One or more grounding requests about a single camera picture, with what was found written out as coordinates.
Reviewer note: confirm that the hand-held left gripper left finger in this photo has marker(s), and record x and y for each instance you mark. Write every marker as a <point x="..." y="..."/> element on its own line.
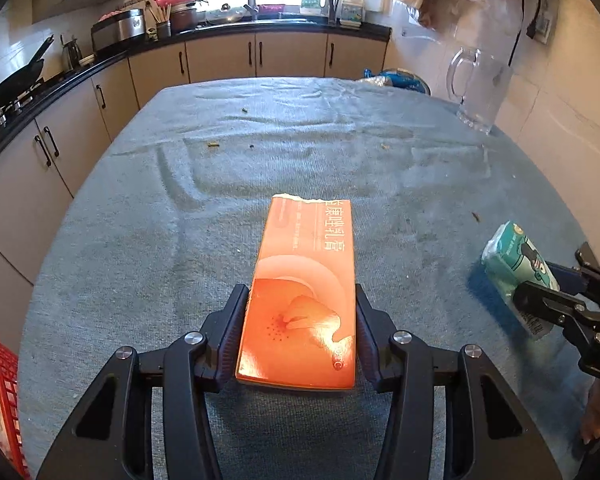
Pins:
<point x="230" y="330"/>

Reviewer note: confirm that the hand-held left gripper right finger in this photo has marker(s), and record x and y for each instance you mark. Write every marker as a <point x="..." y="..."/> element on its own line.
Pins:
<point x="367" y="335"/>

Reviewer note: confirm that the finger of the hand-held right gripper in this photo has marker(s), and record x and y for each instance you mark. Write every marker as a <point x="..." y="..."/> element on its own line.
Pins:
<point x="567" y="277"/>
<point x="545" y="302"/>

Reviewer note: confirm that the green tissue pack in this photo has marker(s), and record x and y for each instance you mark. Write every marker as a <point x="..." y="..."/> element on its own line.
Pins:
<point x="515" y="255"/>

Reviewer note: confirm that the orange cardboard box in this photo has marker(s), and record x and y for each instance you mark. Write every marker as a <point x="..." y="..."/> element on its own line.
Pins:
<point x="300" y="285"/>

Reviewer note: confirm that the red plastic mesh basket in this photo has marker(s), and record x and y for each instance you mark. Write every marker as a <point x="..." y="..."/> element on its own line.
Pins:
<point x="5" y="355"/>

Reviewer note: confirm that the clear glass pitcher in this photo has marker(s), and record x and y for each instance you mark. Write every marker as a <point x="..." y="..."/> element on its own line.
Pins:
<point x="480" y="90"/>

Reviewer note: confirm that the blue round container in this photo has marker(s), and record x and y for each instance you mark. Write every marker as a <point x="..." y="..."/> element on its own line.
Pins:
<point x="400" y="80"/>

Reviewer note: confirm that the grey kitchen base cabinets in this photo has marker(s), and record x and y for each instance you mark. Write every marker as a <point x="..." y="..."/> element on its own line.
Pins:
<point x="220" y="60"/>

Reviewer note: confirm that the small white bowl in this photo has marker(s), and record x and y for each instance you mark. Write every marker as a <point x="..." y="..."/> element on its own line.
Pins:
<point x="86" y="60"/>

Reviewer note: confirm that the black kitchen countertop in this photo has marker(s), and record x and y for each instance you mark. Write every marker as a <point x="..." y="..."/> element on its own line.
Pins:
<point x="280" y="25"/>

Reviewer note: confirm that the chopstick holder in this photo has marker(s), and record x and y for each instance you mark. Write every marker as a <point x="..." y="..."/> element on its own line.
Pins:
<point x="162" y="27"/>

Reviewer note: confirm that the gas stove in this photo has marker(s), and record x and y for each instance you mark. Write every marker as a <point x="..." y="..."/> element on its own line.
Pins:
<point x="10" y="110"/>

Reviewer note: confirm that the dark cooking pot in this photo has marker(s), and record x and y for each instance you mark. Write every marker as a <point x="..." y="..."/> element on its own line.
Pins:
<point x="185" y="19"/>

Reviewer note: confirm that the steel kettle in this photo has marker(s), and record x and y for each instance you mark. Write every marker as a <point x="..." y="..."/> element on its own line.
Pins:
<point x="71" y="55"/>

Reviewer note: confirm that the silver rice cooker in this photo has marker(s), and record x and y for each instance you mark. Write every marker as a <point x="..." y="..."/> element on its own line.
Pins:
<point x="117" y="30"/>

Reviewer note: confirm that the black wok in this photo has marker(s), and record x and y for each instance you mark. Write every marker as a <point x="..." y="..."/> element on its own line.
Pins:
<point x="15" y="87"/>

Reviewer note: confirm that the wall power socket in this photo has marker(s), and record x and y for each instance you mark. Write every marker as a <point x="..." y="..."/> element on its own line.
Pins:
<point x="540" y="27"/>

